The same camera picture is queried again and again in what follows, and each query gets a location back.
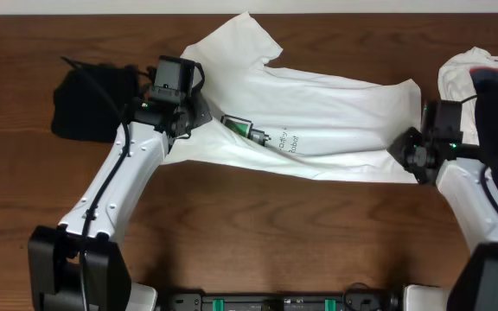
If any white robot print t-shirt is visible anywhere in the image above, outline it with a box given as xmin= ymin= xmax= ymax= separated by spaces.
xmin=166 ymin=13 xmax=421 ymax=183

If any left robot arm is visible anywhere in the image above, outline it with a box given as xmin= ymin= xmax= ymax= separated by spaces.
xmin=28 ymin=94 xmax=212 ymax=310

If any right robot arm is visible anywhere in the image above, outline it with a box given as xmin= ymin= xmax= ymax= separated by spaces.
xmin=388 ymin=100 xmax=498 ymax=310

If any plain white t-shirt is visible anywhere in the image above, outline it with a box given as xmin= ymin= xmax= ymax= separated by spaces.
xmin=437 ymin=47 xmax=498 ymax=145

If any folded black cloth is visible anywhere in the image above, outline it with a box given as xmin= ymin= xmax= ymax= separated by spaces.
xmin=51 ymin=63 xmax=139 ymax=143

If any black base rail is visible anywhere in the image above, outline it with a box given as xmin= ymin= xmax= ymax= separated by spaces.
xmin=159 ymin=288 xmax=403 ymax=311

